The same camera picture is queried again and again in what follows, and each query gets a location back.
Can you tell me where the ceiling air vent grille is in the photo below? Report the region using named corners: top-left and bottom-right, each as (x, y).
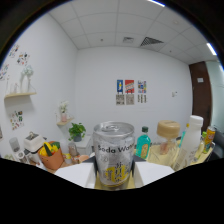
top-left (139, 36), bottom-right (164, 47)

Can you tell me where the pink vase with white flowers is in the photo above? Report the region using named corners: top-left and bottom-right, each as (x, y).
top-left (59, 100), bottom-right (70, 123)

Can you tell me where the dark brown door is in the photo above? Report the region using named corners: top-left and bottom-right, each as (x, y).
top-left (188, 60), bottom-right (213, 134)

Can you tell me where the black office chair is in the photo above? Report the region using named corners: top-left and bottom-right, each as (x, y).
top-left (211, 129), bottom-right (224, 159)

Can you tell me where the black white code sheet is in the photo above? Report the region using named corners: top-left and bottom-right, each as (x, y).
top-left (115, 94), bottom-right (126, 106)
top-left (125, 94), bottom-right (135, 106)
top-left (137, 94), bottom-right (148, 104)

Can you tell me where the white countertop appliance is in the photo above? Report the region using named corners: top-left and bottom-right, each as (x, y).
top-left (23, 131), bottom-right (46, 163)

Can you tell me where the yellow snack bag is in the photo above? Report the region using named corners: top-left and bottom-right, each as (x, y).
top-left (203, 125), bottom-right (217, 154)

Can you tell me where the wooden wall shelf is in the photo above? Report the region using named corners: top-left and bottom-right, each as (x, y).
top-left (3, 91), bottom-right (38, 100)

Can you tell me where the clear bottle with green cap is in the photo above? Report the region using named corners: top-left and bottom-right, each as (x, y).
top-left (197, 131), bottom-right (208, 158)

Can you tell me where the red wall poster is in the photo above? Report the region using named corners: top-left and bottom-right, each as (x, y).
top-left (124, 79), bottom-right (136, 95)

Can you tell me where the blue bottle with yellow cap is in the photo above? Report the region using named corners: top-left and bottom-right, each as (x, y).
top-left (179, 130), bottom-right (187, 148)

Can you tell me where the blue yellow wall poster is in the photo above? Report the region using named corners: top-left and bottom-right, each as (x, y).
top-left (116, 79), bottom-right (124, 95)

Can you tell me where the multicolour wall poster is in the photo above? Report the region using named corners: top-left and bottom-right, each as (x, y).
top-left (137, 79), bottom-right (148, 94)

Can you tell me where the teal green glass bottle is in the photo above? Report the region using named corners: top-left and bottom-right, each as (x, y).
top-left (135, 126), bottom-right (152, 160)

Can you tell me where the silver soda water can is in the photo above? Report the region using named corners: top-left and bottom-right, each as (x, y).
top-left (92, 121), bottom-right (136, 188)

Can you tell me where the orange basket with toy vegetables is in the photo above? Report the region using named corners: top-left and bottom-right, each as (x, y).
top-left (37, 140), bottom-right (65, 171)

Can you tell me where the green potted plant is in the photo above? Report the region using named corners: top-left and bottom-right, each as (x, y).
top-left (68, 122), bottom-right (87, 143)

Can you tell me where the large white milk bottle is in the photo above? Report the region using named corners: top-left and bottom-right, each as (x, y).
top-left (171, 114), bottom-right (204, 172)

